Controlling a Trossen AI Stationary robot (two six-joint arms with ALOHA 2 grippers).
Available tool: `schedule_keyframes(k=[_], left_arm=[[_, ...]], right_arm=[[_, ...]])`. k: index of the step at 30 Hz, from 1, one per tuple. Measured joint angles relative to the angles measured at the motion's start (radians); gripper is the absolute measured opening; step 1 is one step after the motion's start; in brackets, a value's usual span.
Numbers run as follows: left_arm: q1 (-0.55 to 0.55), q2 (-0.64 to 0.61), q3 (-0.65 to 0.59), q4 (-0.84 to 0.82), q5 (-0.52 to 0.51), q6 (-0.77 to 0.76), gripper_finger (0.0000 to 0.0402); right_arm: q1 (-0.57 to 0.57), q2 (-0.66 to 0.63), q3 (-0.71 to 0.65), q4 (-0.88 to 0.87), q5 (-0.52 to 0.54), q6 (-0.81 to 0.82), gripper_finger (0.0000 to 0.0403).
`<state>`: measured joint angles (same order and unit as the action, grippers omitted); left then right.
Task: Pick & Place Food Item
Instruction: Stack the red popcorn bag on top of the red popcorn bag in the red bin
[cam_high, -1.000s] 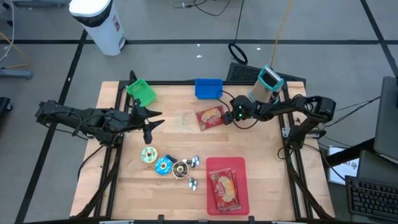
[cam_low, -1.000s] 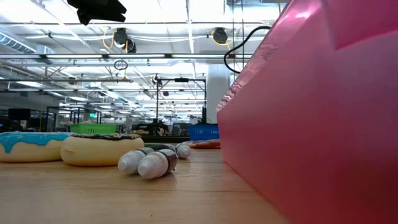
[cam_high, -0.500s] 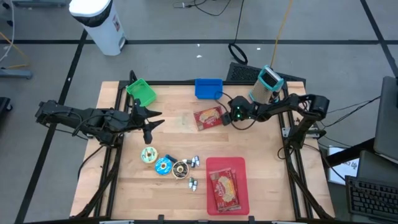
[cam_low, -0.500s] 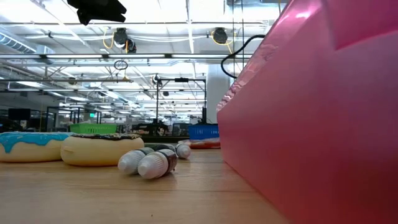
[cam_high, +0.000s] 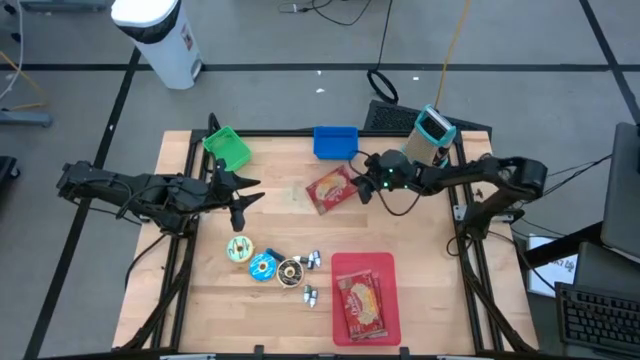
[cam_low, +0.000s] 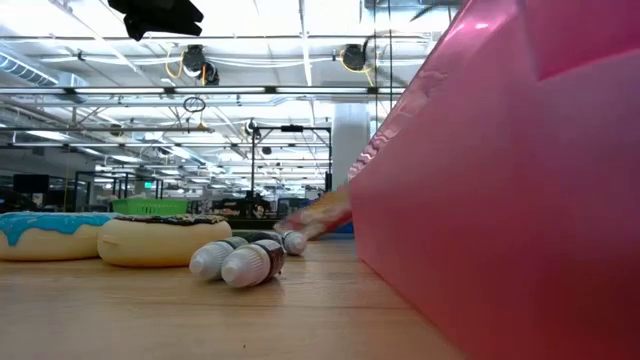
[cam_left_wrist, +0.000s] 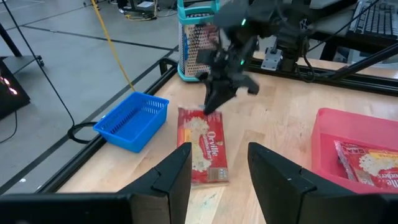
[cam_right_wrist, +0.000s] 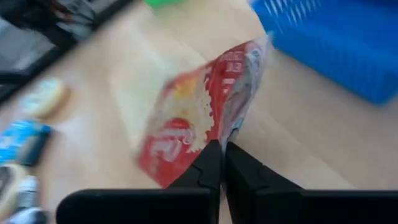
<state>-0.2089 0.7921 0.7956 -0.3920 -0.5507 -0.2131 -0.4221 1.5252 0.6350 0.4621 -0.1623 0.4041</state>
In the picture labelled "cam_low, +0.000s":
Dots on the red plastic tray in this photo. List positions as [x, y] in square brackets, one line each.
[500, 200]

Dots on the distant black workstation frame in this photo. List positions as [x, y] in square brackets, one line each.
[292, 128]

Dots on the green plastic basket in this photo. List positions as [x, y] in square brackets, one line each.
[150, 206]

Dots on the red snack packet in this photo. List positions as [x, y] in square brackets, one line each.
[320, 215]

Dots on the blue iced toy donut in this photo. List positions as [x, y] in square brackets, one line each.
[45, 240]

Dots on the black aluminium table frame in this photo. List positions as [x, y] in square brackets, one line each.
[250, 224]

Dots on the distant black monitor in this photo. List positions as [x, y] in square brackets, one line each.
[31, 184]

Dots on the chocolate iced toy donut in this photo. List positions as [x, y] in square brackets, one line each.
[160, 245]

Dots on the blue plastic basket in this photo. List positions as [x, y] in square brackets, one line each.
[345, 229]

